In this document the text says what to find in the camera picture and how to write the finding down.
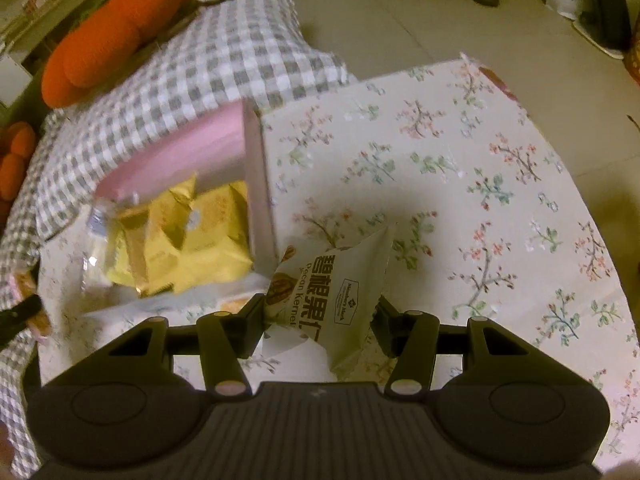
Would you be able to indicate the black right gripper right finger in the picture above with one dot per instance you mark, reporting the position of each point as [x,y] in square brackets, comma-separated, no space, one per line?
[411,338]

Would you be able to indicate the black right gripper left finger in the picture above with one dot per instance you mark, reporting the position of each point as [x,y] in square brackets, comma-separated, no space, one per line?
[224,339]

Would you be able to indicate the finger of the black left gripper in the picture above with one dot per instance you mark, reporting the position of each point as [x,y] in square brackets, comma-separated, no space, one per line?
[13,321]

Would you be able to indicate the white pecan kernel packet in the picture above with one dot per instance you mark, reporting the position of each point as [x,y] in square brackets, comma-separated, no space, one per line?
[329,294]

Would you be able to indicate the yellow snack packet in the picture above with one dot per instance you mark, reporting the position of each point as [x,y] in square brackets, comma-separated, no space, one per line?
[216,244]
[154,233]

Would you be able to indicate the clear wrapped brown pastry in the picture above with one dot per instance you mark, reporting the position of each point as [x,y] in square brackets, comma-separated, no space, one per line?
[23,285]

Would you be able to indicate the clear blue labelled snack packet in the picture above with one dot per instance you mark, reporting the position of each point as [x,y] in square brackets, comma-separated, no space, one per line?
[106,267]

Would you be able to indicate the pink silver cardboard box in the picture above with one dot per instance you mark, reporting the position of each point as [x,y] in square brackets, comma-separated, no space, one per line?
[220,147]

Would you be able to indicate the floral tablecloth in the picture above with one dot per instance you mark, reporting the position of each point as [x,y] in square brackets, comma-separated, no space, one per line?
[488,222]

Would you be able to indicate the orange plush pillow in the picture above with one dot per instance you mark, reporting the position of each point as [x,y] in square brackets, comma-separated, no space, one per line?
[18,143]
[101,45]

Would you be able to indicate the grey checkered blanket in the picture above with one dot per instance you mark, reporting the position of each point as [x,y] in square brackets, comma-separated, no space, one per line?
[239,49]

